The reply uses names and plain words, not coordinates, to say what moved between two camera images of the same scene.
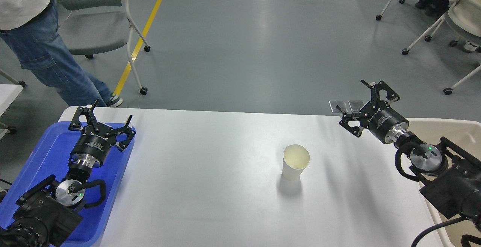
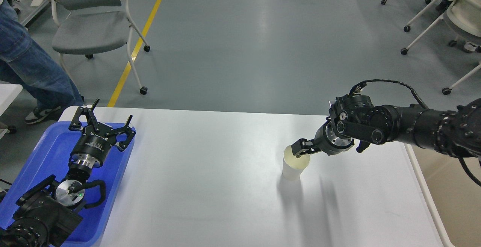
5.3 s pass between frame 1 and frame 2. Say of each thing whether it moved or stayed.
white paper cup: stayed
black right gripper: moved
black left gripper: stayed
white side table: stayed
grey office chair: stayed
